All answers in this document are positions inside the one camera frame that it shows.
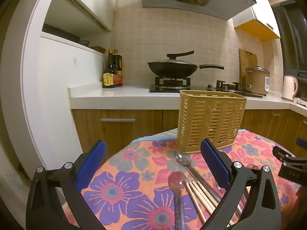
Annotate wooden base cabinet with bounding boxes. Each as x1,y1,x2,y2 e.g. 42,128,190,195
72,109,307,154

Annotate dark sauce bottle red label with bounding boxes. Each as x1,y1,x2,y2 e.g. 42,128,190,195
113,49,123,87

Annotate wooden chopstick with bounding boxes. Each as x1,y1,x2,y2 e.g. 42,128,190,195
191,182,215,215
187,183,207,224
199,181,222,205
195,182,217,210

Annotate wall cabinet with orange underside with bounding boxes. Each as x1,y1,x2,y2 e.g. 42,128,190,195
233,6,281,40

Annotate reddish translucent spoon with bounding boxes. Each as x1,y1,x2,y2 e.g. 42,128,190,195
168,171,187,230

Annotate floral tablecloth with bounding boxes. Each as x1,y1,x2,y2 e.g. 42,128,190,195
62,128,307,230

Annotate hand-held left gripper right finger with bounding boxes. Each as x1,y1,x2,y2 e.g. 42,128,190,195
200,138,281,230

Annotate dark sauce bottle yellow label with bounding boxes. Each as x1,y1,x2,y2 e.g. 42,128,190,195
103,48,116,89

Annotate beige rice cooker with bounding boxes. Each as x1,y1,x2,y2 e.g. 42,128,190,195
245,65,271,96

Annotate wooden cutting board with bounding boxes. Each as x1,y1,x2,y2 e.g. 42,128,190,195
238,48,258,87

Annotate black gas stove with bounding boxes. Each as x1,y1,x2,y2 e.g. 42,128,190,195
149,77,264,99

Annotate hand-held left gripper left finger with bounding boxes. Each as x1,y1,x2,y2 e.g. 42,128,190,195
26,139,107,230

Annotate white electric kettle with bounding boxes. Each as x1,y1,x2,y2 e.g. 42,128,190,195
282,75,299,101

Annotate black wok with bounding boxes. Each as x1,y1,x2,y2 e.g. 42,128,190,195
147,61,224,78

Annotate white range hood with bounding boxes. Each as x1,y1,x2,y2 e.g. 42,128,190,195
138,0,257,21

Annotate yellow plastic utensil basket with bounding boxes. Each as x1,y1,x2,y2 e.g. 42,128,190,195
175,90,247,154

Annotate wok lid with black handle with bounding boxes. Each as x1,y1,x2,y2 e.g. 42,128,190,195
153,50,195,65

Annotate white wall cabinet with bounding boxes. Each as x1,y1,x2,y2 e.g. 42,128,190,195
42,0,113,33

